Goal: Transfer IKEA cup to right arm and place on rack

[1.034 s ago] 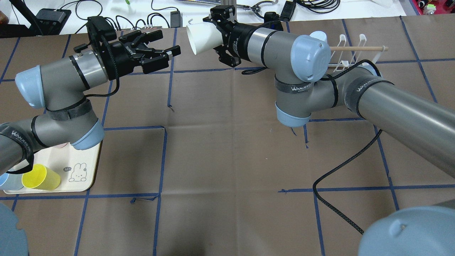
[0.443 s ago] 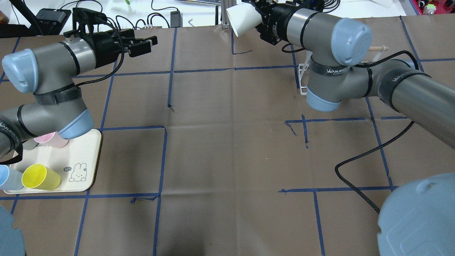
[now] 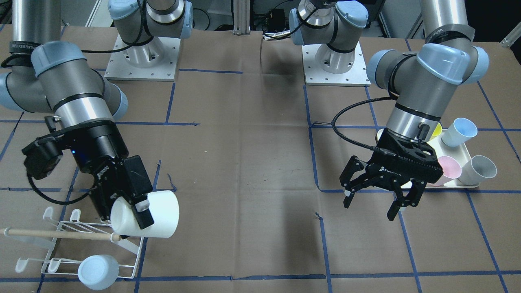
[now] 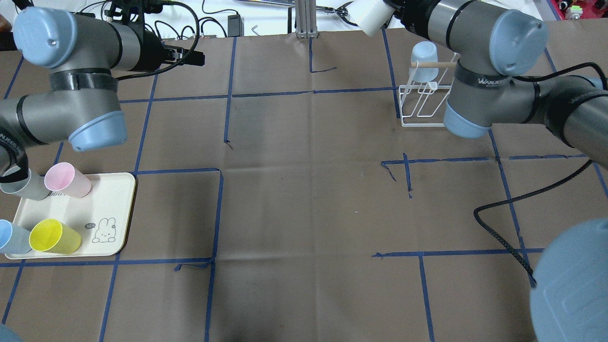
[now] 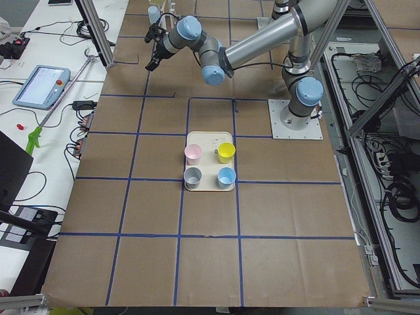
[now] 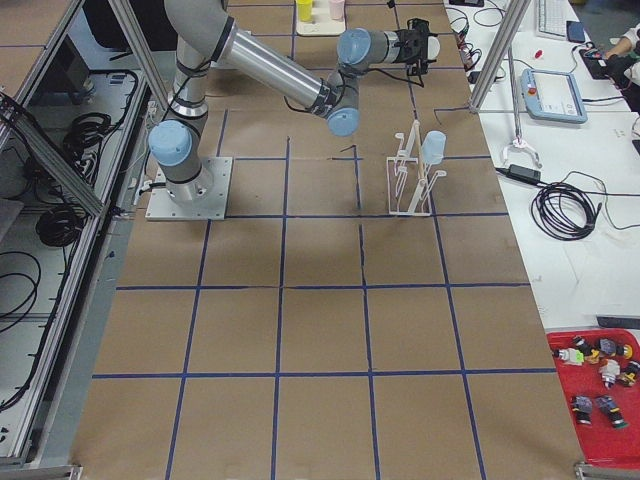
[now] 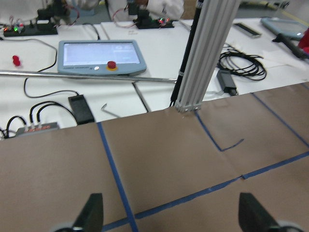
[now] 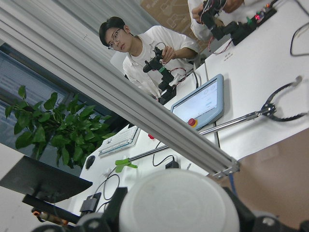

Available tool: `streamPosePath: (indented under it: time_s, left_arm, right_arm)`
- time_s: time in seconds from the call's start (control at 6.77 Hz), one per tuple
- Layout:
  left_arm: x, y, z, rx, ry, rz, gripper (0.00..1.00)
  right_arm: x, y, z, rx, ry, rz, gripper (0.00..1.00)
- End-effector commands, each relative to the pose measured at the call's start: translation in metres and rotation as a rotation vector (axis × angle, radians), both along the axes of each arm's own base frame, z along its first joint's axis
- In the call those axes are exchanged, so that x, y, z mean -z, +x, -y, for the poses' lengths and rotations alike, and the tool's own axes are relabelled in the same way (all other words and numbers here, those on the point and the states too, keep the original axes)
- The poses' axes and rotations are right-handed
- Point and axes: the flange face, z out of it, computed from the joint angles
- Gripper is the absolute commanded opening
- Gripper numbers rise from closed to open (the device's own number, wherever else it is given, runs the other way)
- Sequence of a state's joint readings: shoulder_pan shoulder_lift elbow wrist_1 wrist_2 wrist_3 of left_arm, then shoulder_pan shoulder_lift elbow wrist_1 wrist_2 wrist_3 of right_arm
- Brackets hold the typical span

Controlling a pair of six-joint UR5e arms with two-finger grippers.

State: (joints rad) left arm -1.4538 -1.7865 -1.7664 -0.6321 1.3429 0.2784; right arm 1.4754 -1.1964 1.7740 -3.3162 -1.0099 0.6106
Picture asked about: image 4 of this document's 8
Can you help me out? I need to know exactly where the yellow plastic cup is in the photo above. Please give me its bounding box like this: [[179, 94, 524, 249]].
[[28, 218, 82, 255]]

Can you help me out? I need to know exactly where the white rabbit print tray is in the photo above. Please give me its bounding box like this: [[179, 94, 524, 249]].
[[12, 172, 136, 257]]

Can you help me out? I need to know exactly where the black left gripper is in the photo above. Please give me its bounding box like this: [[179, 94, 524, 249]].
[[138, 29, 206, 72]]

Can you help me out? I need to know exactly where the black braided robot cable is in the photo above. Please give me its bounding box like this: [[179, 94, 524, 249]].
[[473, 159, 594, 288]]

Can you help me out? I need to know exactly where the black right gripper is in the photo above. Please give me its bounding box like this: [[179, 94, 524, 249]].
[[387, 0, 433, 36]]

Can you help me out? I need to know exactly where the light blue plastic cup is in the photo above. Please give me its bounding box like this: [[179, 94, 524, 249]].
[[409, 41, 439, 84]]

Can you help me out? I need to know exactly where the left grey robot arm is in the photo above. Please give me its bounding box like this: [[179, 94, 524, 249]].
[[1, 0, 206, 184]]

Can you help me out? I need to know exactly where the grey plastic cup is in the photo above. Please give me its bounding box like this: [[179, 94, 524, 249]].
[[0, 169, 51, 200]]

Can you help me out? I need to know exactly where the pink plastic cup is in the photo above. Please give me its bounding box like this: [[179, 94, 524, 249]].
[[44, 162, 93, 198]]

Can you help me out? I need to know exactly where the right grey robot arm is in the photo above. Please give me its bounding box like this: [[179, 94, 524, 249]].
[[387, 0, 607, 342]]

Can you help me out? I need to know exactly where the aluminium frame post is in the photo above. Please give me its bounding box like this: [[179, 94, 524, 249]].
[[294, 0, 318, 39]]

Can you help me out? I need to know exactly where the white wire cup rack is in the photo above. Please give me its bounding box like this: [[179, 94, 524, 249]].
[[398, 53, 459, 128]]

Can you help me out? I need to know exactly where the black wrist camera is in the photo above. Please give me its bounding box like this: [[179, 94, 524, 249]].
[[102, 0, 164, 25]]

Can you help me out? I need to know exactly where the pale green plastic cup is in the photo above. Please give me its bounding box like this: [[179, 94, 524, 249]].
[[347, 0, 395, 37]]

